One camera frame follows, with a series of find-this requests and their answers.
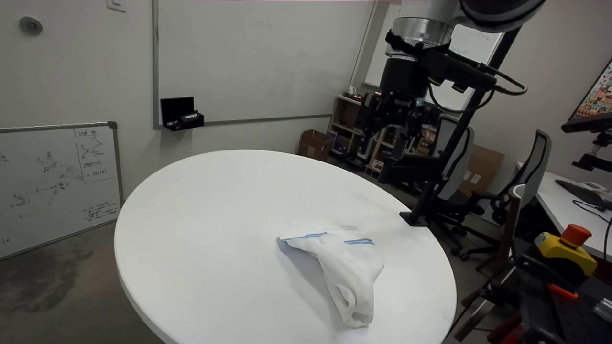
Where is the small brown cardboard box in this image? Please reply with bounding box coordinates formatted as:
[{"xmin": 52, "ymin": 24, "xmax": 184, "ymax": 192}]
[{"xmin": 297, "ymin": 127, "xmax": 333, "ymax": 160}]

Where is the silver aluminium extrusion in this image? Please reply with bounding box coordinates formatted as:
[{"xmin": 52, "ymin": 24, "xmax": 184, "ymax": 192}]
[{"xmin": 591, "ymin": 294, "xmax": 612, "ymax": 324}]

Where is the black eraser holder box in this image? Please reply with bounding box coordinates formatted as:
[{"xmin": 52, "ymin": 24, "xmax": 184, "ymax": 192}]
[{"xmin": 159, "ymin": 93, "xmax": 207, "ymax": 133}]

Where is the black monitor stand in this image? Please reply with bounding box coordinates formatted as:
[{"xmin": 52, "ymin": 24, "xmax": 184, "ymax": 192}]
[{"xmin": 570, "ymin": 129, "xmax": 612, "ymax": 175}]

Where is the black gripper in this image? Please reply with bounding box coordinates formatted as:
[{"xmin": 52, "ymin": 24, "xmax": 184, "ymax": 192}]
[{"xmin": 367, "ymin": 53, "xmax": 446, "ymax": 154}]

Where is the round grey wall sensor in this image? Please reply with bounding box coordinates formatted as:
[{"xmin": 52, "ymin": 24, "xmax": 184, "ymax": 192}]
[{"xmin": 17, "ymin": 15, "xmax": 46, "ymax": 38}]

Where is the black mesh office chair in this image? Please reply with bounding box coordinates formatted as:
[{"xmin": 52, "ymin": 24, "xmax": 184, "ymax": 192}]
[{"xmin": 455, "ymin": 129, "xmax": 555, "ymax": 255}]

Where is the computer monitor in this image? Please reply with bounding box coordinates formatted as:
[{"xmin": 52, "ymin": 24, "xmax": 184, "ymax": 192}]
[{"xmin": 560, "ymin": 57, "xmax": 612, "ymax": 135}]

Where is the leaning whiteboard with scribbles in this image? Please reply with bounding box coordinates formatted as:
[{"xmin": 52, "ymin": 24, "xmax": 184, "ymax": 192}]
[{"xmin": 0, "ymin": 120, "xmax": 124, "ymax": 259}]

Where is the white towel with blue stripes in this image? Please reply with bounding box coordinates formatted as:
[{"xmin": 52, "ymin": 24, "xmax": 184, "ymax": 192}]
[{"xmin": 276, "ymin": 227, "xmax": 388, "ymax": 330}]

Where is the yellow emergency stop red button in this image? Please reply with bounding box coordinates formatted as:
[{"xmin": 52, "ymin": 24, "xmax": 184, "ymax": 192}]
[{"xmin": 534, "ymin": 221, "xmax": 601, "ymax": 278}]

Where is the black clamp with orange handle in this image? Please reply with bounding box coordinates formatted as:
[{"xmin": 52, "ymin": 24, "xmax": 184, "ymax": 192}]
[{"xmin": 522, "ymin": 254, "xmax": 582, "ymax": 303}]

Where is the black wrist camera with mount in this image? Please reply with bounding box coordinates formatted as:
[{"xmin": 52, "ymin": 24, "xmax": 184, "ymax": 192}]
[{"xmin": 383, "ymin": 26, "xmax": 501, "ymax": 91}]

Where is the cluttered storage shelf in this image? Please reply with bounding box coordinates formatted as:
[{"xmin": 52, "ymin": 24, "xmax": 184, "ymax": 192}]
[{"xmin": 327, "ymin": 87, "xmax": 448, "ymax": 179}]

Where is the dark keyboard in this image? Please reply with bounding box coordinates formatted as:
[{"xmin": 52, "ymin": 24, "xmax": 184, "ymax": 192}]
[{"xmin": 553, "ymin": 175, "xmax": 612, "ymax": 211}]

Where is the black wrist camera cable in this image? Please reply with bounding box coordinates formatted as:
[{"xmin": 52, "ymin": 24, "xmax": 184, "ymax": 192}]
[{"xmin": 427, "ymin": 62, "xmax": 530, "ymax": 116}]

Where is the grey office chair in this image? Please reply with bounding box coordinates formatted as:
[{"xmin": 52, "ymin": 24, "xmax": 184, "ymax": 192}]
[{"xmin": 419, "ymin": 116, "xmax": 505, "ymax": 255}]

